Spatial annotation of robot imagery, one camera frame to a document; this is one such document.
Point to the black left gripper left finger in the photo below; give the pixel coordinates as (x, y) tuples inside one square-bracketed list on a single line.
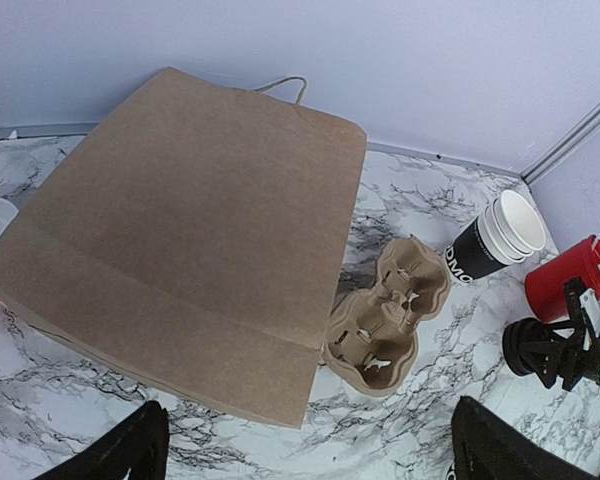
[(136, 448)]

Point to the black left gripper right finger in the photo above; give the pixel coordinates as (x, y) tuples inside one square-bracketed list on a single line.
[(486, 447)]

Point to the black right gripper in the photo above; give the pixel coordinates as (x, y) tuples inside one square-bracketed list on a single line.
[(550, 362)]

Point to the black coffee cup lid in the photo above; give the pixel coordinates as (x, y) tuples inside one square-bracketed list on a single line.
[(521, 358)]

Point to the red utensil holder cup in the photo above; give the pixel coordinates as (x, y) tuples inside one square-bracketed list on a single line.
[(544, 286)]

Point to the stack of black paper cups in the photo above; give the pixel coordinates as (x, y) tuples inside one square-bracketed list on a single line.
[(507, 232)]

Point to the brown cardboard cup carrier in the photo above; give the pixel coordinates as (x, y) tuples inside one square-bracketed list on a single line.
[(371, 341)]

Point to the brown paper bag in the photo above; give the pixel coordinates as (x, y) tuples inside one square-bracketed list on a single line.
[(193, 241)]

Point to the aluminium frame post right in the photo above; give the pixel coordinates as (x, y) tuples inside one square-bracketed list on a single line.
[(561, 149)]

